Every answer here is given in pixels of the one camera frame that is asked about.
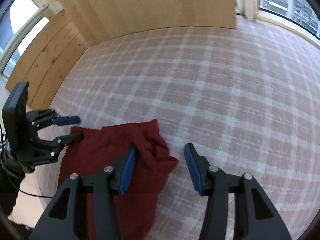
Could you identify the window with city view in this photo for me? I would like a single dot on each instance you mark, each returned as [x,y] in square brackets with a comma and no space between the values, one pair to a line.
[287,2]

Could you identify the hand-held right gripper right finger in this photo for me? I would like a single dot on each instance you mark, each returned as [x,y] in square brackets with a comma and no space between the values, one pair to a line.
[192,165]

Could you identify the wooden headboard panel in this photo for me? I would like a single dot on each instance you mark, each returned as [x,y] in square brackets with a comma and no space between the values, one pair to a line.
[120,12]

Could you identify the dark red garment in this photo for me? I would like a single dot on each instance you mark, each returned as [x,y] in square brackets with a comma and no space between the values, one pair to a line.
[140,160]

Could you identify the plaid pink bed sheet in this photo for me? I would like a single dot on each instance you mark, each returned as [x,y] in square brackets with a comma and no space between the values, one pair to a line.
[212,100]

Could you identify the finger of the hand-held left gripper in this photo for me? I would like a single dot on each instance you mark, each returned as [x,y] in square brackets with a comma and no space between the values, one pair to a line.
[65,120]
[71,138]

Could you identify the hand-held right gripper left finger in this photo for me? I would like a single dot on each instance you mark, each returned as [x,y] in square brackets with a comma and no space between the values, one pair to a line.
[128,166]

